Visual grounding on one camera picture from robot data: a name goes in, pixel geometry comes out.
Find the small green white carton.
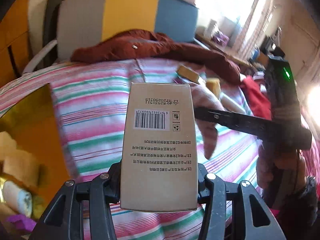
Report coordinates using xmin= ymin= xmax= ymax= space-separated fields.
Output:
xmin=176 ymin=64 xmax=206 ymax=85

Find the white cardboard box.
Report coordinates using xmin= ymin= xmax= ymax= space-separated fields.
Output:
xmin=120 ymin=83 xmax=198 ymax=212

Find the yellow sponge chunk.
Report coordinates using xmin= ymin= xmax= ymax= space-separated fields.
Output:
xmin=206 ymin=77 xmax=221 ymax=99

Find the red blanket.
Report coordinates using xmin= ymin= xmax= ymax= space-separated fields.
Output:
xmin=240 ymin=76 xmax=272 ymax=120

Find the white sock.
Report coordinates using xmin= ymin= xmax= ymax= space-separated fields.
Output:
xmin=2 ymin=180 xmax=33 ymax=218

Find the orange wooden wardrobe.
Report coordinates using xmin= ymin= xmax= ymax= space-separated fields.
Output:
xmin=1 ymin=0 xmax=32 ymax=86

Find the striped pink green bedspread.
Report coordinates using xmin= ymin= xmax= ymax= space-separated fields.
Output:
xmin=1 ymin=58 xmax=261 ymax=239

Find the grey yellow blue chair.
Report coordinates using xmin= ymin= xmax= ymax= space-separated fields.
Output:
xmin=23 ymin=0 xmax=198 ymax=74

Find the black rolled mat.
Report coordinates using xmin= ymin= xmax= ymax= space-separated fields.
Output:
xmin=42 ymin=0 xmax=64 ymax=68

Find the maroon puffer jacket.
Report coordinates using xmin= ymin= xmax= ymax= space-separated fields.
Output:
xmin=71 ymin=29 xmax=241 ymax=86

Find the white foam block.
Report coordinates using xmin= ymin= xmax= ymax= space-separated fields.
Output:
xmin=220 ymin=93 xmax=246 ymax=114

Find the gold tray with maroon rim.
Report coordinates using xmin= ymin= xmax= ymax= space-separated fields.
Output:
xmin=1 ymin=85 xmax=78 ymax=222

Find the wooden side shelf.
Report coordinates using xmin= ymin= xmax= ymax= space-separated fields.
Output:
xmin=195 ymin=17 xmax=252 ymax=67

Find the person's right hand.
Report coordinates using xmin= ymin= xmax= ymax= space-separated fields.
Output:
xmin=256 ymin=145 xmax=306 ymax=193

